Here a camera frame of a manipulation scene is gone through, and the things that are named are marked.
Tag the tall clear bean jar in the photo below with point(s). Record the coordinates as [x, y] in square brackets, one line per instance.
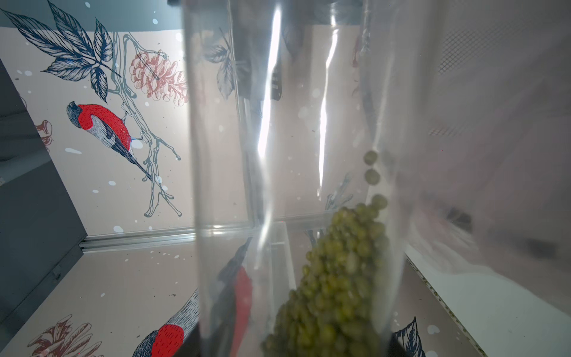
[279, 134]

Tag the mesh waste bin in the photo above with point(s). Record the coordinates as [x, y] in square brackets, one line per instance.
[481, 71]

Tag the white wire mesh shelf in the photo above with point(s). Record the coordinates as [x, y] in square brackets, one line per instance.
[273, 267]

